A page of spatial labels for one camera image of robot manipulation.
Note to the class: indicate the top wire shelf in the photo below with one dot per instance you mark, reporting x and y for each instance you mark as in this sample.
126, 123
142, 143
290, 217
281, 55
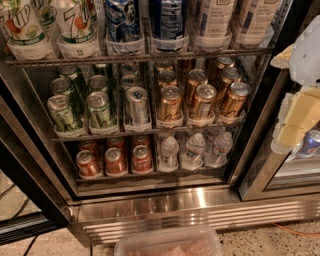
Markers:
137, 58

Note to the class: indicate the water bottle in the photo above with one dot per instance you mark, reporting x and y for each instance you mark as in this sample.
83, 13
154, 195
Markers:
222, 145
169, 149
194, 150

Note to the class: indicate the middle red can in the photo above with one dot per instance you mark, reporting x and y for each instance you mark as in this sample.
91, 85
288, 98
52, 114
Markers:
115, 162

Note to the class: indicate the wire shelf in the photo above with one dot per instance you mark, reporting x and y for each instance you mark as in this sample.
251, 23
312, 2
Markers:
137, 58
123, 133

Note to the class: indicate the silver can middle shelf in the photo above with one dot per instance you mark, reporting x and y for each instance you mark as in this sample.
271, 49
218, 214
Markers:
136, 110

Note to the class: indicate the red can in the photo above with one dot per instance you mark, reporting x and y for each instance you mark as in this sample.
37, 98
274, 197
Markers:
141, 160
88, 165
115, 162

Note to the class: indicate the front middle gold can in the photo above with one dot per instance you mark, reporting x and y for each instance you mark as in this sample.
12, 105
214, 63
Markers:
201, 110

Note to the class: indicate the dark blue pepsi can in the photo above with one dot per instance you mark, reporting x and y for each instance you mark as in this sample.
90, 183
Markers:
168, 19

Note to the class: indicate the left red can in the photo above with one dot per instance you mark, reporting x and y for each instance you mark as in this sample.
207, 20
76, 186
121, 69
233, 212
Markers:
88, 165

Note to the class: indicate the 7up can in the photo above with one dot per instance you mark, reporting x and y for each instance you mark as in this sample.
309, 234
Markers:
77, 22
28, 39

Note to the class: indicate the right water bottle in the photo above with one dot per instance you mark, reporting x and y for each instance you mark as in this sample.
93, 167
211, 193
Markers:
222, 145

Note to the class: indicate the blue pepsi can with portrait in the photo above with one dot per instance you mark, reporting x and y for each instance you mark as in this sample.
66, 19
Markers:
124, 33

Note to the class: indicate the pepsi can behind right glass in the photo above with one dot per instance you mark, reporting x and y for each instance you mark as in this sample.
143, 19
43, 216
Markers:
310, 144

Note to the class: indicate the left front 7up can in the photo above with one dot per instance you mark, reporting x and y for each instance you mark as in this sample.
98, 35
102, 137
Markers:
28, 39

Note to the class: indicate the front right gold can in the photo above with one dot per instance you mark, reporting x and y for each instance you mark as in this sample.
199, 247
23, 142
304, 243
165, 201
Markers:
233, 102

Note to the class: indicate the front left gold can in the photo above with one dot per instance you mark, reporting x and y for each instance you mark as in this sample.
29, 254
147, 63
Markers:
169, 111

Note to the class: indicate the white can right of pepsi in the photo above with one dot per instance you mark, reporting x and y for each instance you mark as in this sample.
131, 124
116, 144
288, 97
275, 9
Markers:
211, 19

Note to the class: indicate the right red can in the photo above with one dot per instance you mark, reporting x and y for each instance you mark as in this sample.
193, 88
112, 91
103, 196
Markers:
141, 160

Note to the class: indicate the middle water bottle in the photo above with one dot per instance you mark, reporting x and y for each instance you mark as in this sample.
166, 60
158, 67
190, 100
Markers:
194, 150

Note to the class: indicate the steel fridge base grille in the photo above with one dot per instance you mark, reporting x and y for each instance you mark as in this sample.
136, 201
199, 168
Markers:
107, 220

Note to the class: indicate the left water bottle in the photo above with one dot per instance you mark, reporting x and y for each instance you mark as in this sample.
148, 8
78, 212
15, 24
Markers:
169, 149

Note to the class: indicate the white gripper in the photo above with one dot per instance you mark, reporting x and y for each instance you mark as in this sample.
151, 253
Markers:
306, 56

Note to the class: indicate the clear plastic container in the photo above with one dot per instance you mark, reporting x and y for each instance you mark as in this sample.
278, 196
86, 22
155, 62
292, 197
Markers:
195, 240

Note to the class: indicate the second row left green can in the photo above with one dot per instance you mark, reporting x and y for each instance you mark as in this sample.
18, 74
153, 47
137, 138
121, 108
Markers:
64, 86

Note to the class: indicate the front left green can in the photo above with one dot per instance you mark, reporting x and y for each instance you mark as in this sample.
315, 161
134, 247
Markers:
66, 115

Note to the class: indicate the far right white can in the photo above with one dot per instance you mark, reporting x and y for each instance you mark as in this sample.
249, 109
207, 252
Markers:
251, 22

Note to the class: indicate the second row gold can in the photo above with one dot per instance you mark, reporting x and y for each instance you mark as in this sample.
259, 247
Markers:
167, 78

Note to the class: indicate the open fridge door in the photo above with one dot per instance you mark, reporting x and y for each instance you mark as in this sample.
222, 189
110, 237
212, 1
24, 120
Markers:
24, 165

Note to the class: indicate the middle wire shelf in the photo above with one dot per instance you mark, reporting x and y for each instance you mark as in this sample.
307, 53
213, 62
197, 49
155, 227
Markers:
123, 133

